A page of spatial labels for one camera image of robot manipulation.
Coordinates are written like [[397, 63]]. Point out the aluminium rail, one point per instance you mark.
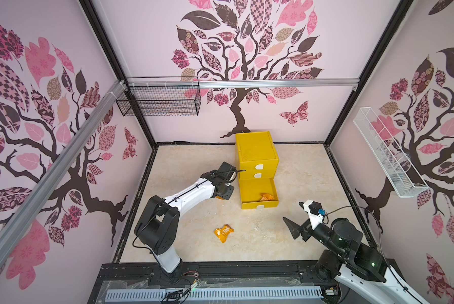
[[242, 83]]

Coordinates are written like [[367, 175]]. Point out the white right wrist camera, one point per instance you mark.
[[315, 212]]

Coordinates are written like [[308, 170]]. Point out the yellow bottom drawer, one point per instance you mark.
[[250, 193]]

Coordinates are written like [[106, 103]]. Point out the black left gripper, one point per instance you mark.
[[226, 196]]

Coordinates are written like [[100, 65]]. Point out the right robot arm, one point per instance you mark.
[[361, 268]]

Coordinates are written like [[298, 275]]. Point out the white slotted cable duct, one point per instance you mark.
[[217, 294]]

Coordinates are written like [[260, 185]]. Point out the yellow plastic drawer cabinet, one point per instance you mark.
[[255, 146]]

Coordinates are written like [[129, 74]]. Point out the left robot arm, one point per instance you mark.
[[158, 224]]

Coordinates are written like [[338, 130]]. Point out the black wire basket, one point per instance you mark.
[[160, 96]]

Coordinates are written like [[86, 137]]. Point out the yellow drawer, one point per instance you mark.
[[257, 174], [260, 166], [250, 193]]

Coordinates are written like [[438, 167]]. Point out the white wire shelf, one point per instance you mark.
[[379, 133]]

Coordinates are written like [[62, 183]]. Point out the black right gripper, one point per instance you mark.
[[307, 229]]

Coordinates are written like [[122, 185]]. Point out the orange cookie packet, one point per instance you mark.
[[223, 233], [267, 197]]

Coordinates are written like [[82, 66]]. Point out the yellow top drawer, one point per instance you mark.
[[260, 166]]

